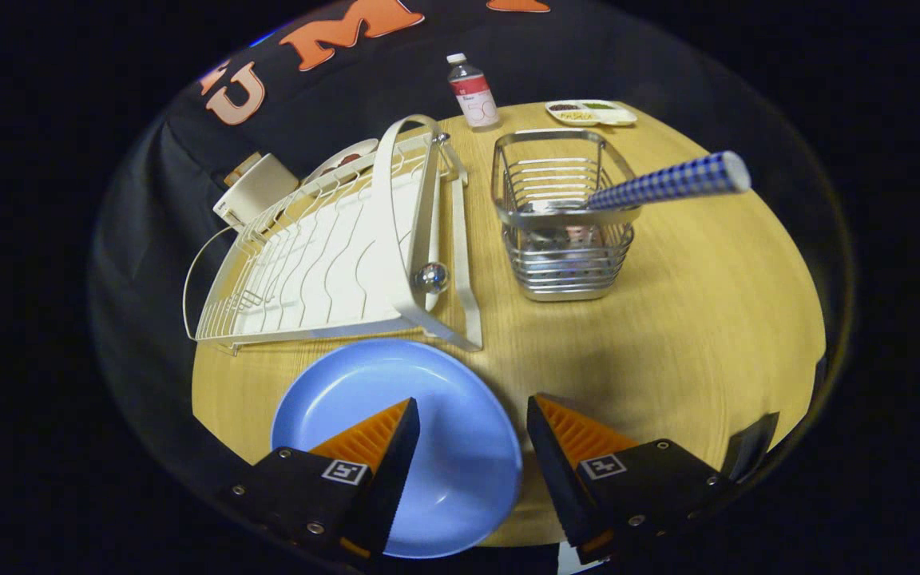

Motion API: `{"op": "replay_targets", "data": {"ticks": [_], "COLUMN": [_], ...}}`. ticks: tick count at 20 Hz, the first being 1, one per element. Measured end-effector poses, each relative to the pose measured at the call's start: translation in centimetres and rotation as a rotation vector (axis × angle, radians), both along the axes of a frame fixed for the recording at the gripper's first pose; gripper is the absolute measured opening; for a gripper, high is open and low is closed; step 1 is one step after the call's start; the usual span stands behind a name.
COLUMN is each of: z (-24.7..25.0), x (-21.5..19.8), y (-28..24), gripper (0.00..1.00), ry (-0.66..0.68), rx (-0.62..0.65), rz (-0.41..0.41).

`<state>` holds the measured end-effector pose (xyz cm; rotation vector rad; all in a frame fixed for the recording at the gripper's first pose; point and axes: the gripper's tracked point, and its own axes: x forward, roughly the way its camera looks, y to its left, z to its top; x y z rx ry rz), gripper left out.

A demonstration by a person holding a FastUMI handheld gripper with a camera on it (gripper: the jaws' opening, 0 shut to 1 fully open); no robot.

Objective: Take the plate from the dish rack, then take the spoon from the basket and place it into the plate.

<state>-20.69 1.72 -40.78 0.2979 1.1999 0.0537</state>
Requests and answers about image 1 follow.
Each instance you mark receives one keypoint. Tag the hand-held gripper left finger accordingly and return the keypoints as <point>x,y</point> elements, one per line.
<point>392,479</point>

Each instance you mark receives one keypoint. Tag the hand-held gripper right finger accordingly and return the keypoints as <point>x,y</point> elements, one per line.
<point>552,471</point>

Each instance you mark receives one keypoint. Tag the blue round plate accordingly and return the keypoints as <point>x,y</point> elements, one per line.
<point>460,447</point>

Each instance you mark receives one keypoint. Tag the small white round plate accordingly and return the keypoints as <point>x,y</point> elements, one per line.
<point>366,144</point>

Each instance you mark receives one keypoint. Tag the white divided dish with beans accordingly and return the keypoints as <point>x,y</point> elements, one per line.
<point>616,116</point>

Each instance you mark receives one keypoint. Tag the white toaster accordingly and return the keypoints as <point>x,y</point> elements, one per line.
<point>256,196</point>

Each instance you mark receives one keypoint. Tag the red-brown food piece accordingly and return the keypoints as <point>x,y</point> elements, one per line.
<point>344,160</point>

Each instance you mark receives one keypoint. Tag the brown bread slice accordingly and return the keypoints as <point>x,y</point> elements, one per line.
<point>249,162</point>
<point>235,176</point>

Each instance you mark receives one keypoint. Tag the clear bottle red label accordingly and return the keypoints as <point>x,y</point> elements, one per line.
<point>476,100</point>

